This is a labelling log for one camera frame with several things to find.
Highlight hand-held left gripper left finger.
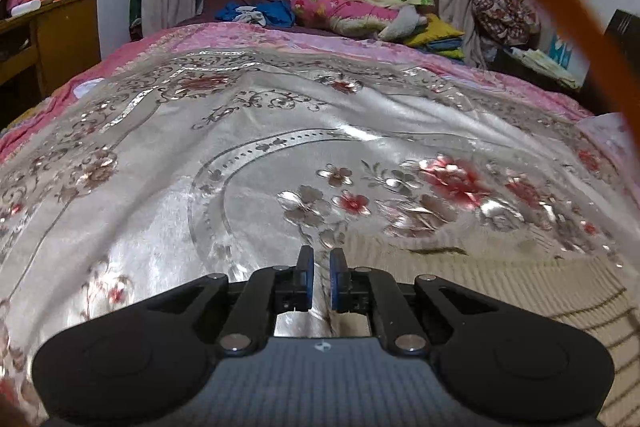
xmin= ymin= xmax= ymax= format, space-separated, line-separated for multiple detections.
xmin=144 ymin=246 xmax=315 ymax=354

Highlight floral satin bedspread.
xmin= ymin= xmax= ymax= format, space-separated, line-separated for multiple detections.
xmin=0 ymin=22 xmax=640 ymax=423

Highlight white pillow with red dots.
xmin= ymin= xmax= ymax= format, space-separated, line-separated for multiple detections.
xmin=580 ymin=112 xmax=633 ymax=145

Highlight white fluffy cloth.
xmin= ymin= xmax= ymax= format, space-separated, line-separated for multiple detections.
xmin=379 ymin=6 xmax=428 ymax=41

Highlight pink floral folded quilt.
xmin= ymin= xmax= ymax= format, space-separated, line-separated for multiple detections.
xmin=290 ymin=0 xmax=436 ymax=40

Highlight wooden cabinet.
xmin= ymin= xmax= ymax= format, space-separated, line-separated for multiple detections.
xmin=0 ymin=0 xmax=102 ymax=128

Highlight stack of papers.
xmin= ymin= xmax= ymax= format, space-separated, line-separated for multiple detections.
xmin=509 ymin=48 xmax=578 ymax=88

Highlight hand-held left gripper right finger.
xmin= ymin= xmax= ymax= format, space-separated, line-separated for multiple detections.
xmin=328 ymin=248 xmax=502 ymax=356

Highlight beige striped knit sweater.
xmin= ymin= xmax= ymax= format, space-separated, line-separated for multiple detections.
xmin=327 ymin=231 xmax=640 ymax=427

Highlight yellow folded cloth stack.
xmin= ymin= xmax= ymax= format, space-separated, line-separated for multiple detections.
xmin=404 ymin=13 xmax=467 ymax=64

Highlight flower print box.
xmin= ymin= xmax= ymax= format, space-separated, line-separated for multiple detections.
xmin=547 ymin=32 xmax=577 ymax=68

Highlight dark wooden furniture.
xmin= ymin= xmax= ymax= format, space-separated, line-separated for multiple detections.
xmin=490 ymin=9 xmax=640 ymax=118

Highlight blue clothes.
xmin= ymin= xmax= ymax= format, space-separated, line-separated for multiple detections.
xmin=215 ymin=0 xmax=296 ymax=28

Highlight floral fabric bundle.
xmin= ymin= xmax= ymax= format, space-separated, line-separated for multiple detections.
xmin=471 ymin=0 xmax=542 ymax=48

